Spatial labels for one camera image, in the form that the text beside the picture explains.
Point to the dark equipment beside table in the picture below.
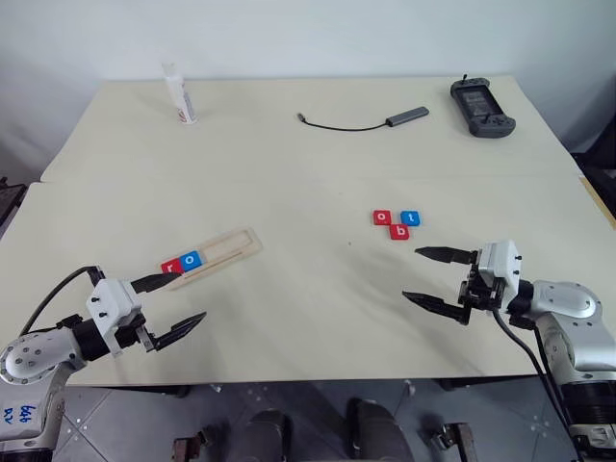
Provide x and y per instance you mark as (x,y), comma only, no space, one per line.
(601,168)

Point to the red letter tile b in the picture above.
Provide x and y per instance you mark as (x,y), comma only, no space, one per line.
(399,231)

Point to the light wooden letter tray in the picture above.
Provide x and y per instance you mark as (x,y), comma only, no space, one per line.
(231,243)

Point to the white squeeze tube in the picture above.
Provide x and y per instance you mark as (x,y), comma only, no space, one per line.
(180,96)

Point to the red letter tile o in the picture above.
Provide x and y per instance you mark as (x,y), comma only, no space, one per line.
(382,217)

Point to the blue letter tile t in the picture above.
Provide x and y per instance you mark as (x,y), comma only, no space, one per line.
(410,218)

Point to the blue letter tile o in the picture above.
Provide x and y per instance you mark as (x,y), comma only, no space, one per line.
(191,260)

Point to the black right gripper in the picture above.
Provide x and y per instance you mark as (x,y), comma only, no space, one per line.
(476,293)

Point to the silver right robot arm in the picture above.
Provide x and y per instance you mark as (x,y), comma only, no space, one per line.
(563,298)

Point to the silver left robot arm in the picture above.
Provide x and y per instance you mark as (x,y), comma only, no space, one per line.
(29,358)

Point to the black equipment beside table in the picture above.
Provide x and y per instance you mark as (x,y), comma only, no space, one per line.
(9,202)

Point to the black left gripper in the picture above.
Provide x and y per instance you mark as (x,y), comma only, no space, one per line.
(137,334)

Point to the rusty metal bracket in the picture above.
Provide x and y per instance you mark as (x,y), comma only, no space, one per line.
(462,440)
(185,447)

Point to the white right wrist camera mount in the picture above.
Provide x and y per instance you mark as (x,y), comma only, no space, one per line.
(500,264)

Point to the red letter tile r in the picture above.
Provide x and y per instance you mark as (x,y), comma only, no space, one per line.
(170,266)

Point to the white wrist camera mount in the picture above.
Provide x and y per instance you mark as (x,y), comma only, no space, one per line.
(113,300)
(500,264)

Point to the dark grey handheld controller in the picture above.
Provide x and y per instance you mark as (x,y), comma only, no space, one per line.
(481,108)

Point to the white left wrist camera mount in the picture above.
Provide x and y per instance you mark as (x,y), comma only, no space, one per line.
(113,300)

